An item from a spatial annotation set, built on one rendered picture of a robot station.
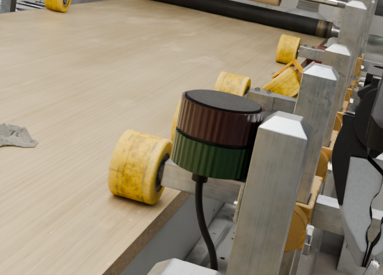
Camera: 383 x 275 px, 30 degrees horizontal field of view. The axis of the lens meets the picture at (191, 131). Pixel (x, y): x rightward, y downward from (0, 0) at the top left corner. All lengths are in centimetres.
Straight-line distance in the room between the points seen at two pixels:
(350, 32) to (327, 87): 50
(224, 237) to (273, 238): 101
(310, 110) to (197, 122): 27
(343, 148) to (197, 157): 12
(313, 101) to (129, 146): 22
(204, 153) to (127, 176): 34
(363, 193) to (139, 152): 34
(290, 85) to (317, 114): 79
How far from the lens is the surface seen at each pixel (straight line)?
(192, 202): 131
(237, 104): 50
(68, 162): 95
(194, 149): 49
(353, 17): 122
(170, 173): 83
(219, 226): 156
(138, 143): 83
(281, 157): 49
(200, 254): 142
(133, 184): 83
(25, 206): 81
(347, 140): 55
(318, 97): 73
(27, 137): 100
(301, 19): 286
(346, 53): 98
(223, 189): 82
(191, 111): 49
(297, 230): 75
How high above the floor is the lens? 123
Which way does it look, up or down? 16 degrees down
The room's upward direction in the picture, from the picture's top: 11 degrees clockwise
